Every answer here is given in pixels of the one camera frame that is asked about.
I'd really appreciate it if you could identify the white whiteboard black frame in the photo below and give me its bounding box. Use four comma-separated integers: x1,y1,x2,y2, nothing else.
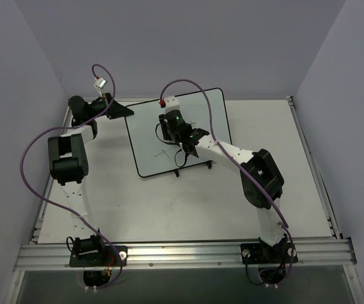
125,88,232,177

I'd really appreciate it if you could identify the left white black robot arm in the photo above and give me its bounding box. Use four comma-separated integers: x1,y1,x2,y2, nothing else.
47,93,134,265

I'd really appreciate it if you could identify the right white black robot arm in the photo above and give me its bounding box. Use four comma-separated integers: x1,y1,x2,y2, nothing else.
159,110,287,262

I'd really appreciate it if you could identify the aluminium back rail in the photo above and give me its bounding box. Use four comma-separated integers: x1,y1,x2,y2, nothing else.
116,98,156,103

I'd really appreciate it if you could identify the aluminium rail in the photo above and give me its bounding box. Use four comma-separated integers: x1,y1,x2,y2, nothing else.
287,96,343,239
30,177,53,244
116,98,156,103
13,237,356,271

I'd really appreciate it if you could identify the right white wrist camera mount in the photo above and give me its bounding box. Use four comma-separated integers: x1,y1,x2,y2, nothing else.
159,96,180,113

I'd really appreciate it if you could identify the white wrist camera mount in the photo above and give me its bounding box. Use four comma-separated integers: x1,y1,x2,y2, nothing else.
159,96,180,113
94,77,107,96

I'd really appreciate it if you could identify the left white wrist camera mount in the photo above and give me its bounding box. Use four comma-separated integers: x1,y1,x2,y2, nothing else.
94,77,107,96

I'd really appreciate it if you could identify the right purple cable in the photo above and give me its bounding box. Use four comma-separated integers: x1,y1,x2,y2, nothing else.
159,79,296,276

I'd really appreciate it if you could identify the purple cable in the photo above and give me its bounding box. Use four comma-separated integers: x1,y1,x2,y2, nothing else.
159,79,296,276
19,65,124,288

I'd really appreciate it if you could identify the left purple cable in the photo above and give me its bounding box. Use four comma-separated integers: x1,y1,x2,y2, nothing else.
19,65,124,288

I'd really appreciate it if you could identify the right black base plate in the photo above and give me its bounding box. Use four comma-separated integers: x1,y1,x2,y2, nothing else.
240,243,291,265

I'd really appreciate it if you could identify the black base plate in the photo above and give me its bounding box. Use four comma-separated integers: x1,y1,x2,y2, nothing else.
69,245,128,267
240,243,291,265

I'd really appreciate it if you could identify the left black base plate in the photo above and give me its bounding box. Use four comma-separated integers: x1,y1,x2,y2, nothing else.
69,245,128,267

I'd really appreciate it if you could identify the aluminium left side rail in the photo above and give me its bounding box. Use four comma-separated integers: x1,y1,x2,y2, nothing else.
30,177,53,244

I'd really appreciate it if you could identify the aluminium front rail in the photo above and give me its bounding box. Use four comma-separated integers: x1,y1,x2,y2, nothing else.
13,237,356,271

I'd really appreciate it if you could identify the aluminium right side rail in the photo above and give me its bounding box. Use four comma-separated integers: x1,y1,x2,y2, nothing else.
287,96,343,239

